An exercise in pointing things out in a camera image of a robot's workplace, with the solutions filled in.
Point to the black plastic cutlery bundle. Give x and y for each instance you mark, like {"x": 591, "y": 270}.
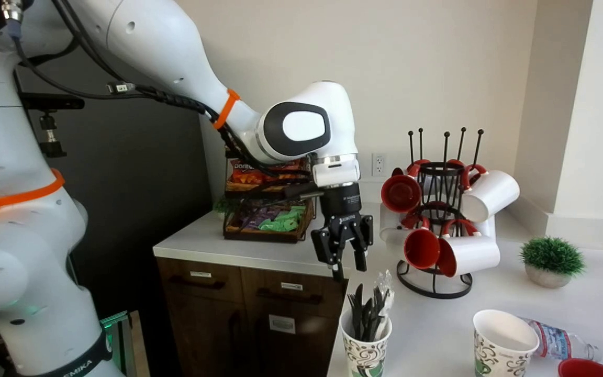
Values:
{"x": 369, "y": 311}

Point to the dark wooden cabinet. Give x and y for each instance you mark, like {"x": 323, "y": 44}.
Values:
{"x": 231, "y": 321}

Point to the red snack packets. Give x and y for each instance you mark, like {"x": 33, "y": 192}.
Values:
{"x": 248, "y": 179}

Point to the patterned paper cup with cutlery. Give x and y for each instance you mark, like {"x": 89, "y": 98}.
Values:
{"x": 366, "y": 358}

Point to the white mug lower right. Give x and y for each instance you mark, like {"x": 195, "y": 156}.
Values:
{"x": 468, "y": 253}

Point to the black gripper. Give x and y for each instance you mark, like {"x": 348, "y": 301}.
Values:
{"x": 343, "y": 201}

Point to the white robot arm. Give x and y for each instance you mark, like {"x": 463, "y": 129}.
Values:
{"x": 47, "y": 319}

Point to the red mug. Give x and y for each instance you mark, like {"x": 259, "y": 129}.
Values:
{"x": 422, "y": 247}
{"x": 400, "y": 190}

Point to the red mug lower left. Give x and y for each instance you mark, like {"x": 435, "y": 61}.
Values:
{"x": 422, "y": 247}

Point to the empty patterned paper cup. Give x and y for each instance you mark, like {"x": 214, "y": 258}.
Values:
{"x": 503, "y": 343}

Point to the small potted green plant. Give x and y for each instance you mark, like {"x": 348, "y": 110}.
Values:
{"x": 552, "y": 263}

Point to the black camera on stand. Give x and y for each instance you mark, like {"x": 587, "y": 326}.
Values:
{"x": 48, "y": 104}

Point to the white mug upper right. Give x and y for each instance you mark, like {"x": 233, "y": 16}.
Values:
{"x": 488, "y": 196}

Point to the black metal mug tree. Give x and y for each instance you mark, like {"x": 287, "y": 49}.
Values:
{"x": 442, "y": 185}

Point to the plastic water bottle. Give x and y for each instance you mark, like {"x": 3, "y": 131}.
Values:
{"x": 562, "y": 343}

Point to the white mug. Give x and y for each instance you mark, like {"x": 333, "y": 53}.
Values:
{"x": 468, "y": 253}
{"x": 488, "y": 196}

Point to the wall power outlet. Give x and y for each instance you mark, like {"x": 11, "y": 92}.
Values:
{"x": 377, "y": 163}

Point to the red mug upper left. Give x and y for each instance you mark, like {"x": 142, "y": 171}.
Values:
{"x": 400, "y": 190}

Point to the small green plant behind rack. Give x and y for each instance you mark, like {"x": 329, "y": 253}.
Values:
{"x": 222, "y": 205}

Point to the three-tier wooden snack rack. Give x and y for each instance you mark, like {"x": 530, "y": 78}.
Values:
{"x": 269, "y": 192}

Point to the red bowl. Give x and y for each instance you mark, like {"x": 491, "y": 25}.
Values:
{"x": 578, "y": 367}

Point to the green and purple snack packets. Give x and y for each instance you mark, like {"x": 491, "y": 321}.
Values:
{"x": 271, "y": 215}

